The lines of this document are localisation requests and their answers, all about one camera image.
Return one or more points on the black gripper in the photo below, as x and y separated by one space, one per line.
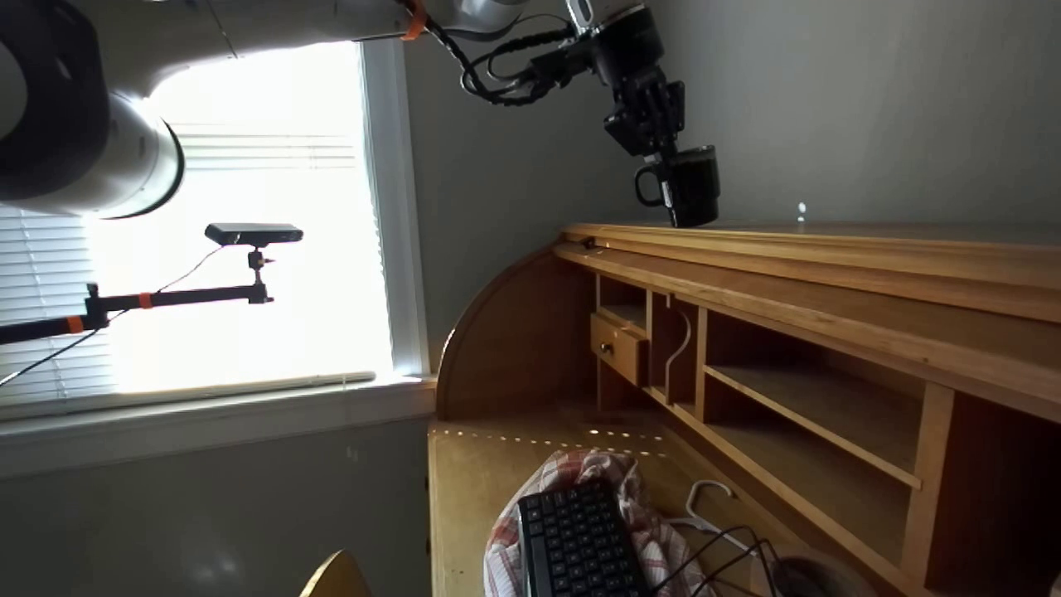
624 50

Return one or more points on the dark brown mug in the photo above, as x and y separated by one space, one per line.
684 184

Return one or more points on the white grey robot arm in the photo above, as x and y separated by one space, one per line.
73 82

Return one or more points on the wooden roll-top desk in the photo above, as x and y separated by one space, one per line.
884 406

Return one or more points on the small wooden drawer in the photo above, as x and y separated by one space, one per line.
622 345

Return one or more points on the white window blinds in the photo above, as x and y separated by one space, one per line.
271 140

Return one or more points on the white plastic hanger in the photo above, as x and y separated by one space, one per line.
703 506

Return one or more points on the black keyboard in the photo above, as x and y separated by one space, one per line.
579 546

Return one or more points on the red white checkered cloth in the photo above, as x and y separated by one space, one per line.
663 548

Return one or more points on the wooden chair back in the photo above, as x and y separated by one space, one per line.
335 579

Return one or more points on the black wire hanger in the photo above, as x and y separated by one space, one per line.
732 561

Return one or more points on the black camera on boom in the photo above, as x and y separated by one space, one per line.
253 234

